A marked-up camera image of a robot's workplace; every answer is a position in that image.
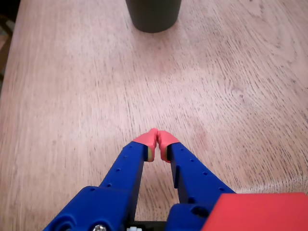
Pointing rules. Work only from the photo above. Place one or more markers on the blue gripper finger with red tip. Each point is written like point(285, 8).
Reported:
point(120, 183)
point(195, 178)

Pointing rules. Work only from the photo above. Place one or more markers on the gray tall cup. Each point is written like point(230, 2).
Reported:
point(154, 16)

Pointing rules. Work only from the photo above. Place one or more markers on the red wrist camera mount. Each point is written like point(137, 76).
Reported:
point(260, 214)

